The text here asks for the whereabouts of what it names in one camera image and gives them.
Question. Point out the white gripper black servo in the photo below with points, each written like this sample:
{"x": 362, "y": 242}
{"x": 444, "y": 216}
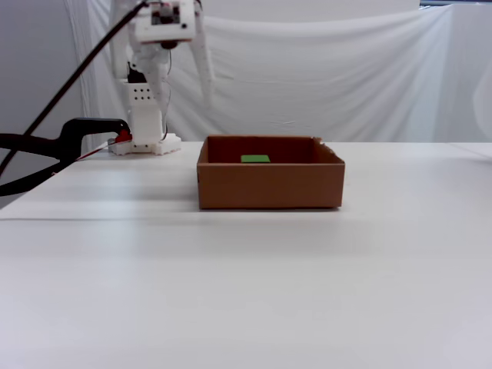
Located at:
{"x": 202, "y": 58}

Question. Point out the green cube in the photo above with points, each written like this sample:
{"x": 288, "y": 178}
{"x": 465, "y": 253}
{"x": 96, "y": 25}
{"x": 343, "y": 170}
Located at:
{"x": 255, "y": 158}

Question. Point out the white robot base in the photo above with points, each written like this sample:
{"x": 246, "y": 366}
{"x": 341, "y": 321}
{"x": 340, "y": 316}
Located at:
{"x": 144, "y": 127}

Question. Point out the brown cardboard box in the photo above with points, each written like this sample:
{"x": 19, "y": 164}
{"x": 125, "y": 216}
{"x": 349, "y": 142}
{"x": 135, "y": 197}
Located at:
{"x": 269, "y": 184}

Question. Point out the black clamp with red tip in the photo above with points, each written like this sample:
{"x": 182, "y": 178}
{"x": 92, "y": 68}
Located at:
{"x": 92, "y": 125}

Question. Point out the white backdrop cloth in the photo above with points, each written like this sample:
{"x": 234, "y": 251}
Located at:
{"x": 307, "y": 77}

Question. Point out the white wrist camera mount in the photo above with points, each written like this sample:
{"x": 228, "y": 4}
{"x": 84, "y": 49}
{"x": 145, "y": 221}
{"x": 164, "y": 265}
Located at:
{"x": 165, "y": 27}

